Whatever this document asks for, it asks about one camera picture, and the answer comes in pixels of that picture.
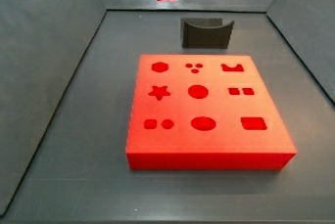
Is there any red shape-sorter block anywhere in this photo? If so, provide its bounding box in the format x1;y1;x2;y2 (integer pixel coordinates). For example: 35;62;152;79
126;55;298;169

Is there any dark grey curved holder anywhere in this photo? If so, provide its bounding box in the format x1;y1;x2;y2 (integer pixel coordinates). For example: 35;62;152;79
181;18;235;49

